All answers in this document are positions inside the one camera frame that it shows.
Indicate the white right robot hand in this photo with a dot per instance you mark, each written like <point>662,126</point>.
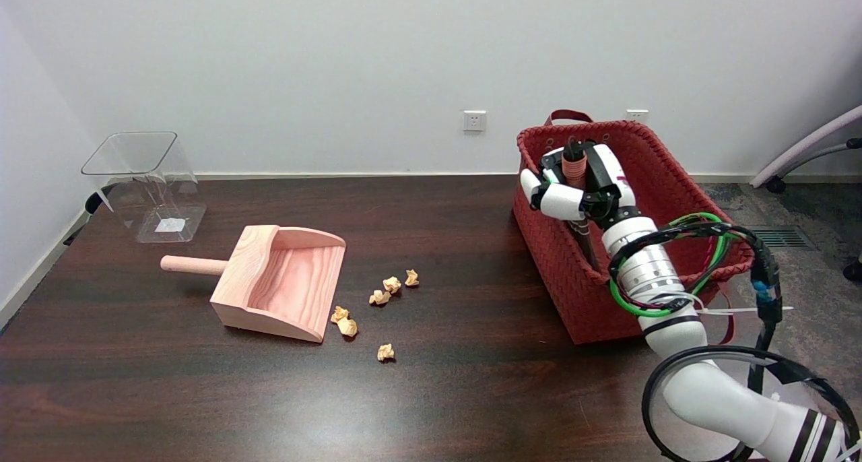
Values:
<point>566,201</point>

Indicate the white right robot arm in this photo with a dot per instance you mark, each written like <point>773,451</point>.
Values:
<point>714,394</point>

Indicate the red-brown woven basket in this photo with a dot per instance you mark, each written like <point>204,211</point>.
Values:
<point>572,280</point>

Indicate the crumpled yellow paper ball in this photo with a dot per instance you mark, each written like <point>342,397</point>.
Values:
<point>411,278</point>
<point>347,326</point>
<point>392,285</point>
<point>379,298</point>
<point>385,352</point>
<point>339,314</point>

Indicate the metal floor vent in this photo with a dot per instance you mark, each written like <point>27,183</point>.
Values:
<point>781,237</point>

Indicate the wooden dustpan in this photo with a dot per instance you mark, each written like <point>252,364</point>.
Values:
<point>283,283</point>

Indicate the clear plastic bin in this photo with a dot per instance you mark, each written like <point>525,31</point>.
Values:
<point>151,192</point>

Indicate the small black object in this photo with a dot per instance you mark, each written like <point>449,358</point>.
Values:
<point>93,203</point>

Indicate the white wall socket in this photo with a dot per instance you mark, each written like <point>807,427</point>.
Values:
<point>637,116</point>
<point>475,120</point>

